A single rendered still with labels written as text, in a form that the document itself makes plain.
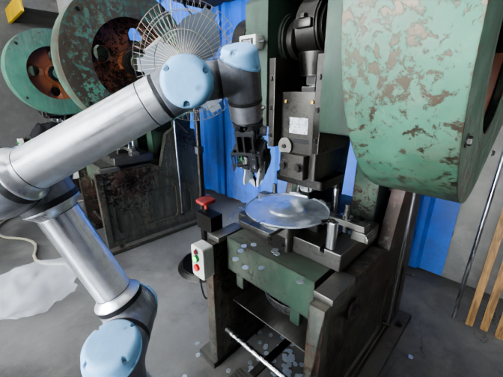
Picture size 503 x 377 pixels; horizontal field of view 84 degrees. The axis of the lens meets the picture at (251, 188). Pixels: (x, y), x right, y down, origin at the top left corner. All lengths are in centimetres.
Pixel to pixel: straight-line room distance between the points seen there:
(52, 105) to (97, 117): 318
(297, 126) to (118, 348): 76
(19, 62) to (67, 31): 171
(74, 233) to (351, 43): 65
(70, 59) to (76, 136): 145
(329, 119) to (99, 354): 78
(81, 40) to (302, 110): 138
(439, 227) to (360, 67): 174
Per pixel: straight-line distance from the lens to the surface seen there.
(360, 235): 99
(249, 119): 61
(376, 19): 50
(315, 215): 96
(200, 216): 116
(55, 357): 177
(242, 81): 58
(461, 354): 182
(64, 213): 71
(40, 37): 369
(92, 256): 74
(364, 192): 116
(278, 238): 98
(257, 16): 102
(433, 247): 222
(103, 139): 49
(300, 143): 95
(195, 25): 159
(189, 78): 43
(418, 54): 48
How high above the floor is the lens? 118
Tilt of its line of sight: 20 degrees down
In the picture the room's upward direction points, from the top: straight up
